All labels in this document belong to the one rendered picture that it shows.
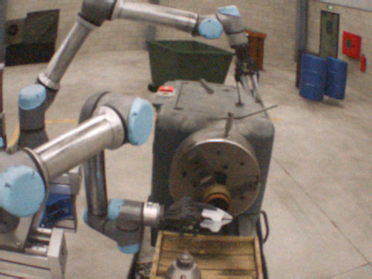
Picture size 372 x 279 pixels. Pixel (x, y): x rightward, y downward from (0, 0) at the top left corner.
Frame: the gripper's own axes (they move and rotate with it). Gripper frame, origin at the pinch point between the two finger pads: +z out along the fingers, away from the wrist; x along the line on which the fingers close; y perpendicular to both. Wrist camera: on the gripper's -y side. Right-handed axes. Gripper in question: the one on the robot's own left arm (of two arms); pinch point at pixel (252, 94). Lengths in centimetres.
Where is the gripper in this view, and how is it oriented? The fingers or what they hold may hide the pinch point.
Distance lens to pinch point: 149.8
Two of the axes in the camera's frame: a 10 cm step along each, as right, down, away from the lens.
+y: -0.5, 3.6, -9.3
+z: 2.6, 9.1, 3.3
